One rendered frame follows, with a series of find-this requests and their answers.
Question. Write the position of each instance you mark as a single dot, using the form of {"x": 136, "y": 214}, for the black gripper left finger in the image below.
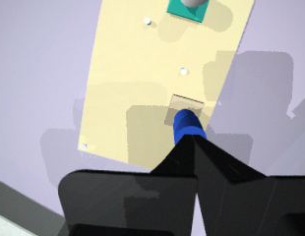
{"x": 163, "y": 199}

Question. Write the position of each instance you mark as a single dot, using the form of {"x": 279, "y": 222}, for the pale yellow board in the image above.
{"x": 156, "y": 60}

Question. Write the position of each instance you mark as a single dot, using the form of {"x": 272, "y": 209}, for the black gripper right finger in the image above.
{"x": 236, "y": 200}

